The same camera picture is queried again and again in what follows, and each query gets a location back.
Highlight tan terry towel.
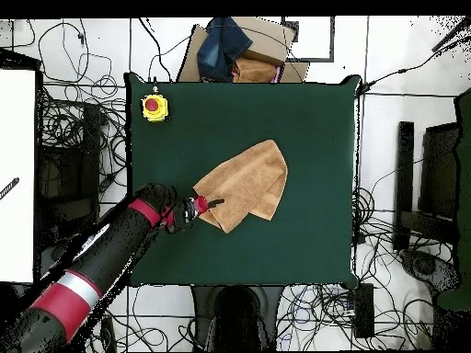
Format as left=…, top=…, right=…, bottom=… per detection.
left=192, top=139, right=289, bottom=234

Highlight dark green table cloth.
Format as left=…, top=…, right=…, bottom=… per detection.
left=123, top=72, right=362, bottom=290

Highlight yellow emergency stop button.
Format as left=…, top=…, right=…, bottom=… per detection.
left=140, top=85, right=170, bottom=123

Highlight black equipment rack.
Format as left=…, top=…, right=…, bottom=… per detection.
left=36, top=102, right=102, bottom=244

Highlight orange-brown folded cloth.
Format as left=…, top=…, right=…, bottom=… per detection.
left=232, top=56, right=279, bottom=84

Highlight blue denim jeans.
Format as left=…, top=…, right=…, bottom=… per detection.
left=196, top=17, right=254, bottom=83

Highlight brown cardboard box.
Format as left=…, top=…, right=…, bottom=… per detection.
left=176, top=16, right=310, bottom=84

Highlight black power box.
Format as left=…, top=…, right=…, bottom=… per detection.
left=353, top=282, right=375, bottom=339

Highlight white board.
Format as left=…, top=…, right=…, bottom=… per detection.
left=0, top=69, right=37, bottom=284

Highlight black floor bar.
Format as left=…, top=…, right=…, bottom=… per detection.
left=392, top=120, right=415, bottom=253

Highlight black striped rod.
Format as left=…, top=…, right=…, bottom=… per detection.
left=0, top=176, right=20, bottom=201

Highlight dark grey stand base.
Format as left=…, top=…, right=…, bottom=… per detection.
left=400, top=249, right=461, bottom=295

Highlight black cable bundle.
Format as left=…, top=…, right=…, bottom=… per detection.
left=38, top=74, right=128, bottom=185
left=352, top=187, right=454, bottom=266

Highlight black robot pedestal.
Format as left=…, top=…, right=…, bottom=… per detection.
left=190, top=284, right=285, bottom=352

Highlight cable tangle beside pedestal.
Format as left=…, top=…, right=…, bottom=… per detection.
left=277, top=284, right=356, bottom=350

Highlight black emergency stop cable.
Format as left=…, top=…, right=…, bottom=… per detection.
left=137, top=17, right=174, bottom=84

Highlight black square frame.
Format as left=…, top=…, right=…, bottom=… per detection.
left=281, top=16, right=336, bottom=63

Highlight black stand frame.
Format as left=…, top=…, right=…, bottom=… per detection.
left=419, top=122, right=461, bottom=222

